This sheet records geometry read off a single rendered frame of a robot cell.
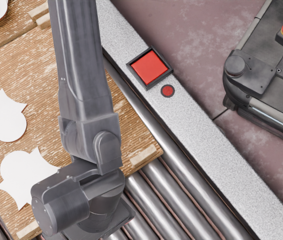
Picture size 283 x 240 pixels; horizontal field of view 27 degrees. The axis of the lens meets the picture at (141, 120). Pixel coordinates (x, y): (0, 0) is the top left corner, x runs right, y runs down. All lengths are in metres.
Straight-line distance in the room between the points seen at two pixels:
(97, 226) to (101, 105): 0.19
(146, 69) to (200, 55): 1.06
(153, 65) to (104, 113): 0.54
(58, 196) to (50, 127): 0.50
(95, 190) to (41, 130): 0.49
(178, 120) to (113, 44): 0.23
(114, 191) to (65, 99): 0.14
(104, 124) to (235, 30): 1.67
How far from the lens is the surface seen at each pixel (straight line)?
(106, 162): 0.78
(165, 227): 1.22
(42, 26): 1.37
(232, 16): 2.45
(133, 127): 1.26
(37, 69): 1.34
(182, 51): 2.37
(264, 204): 1.24
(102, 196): 0.81
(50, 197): 0.79
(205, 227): 1.22
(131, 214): 0.95
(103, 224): 0.89
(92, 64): 0.78
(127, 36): 1.37
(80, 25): 0.77
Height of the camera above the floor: 2.12
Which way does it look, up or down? 69 degrees down
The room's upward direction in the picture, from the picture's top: 11 degrees counter-clockwise
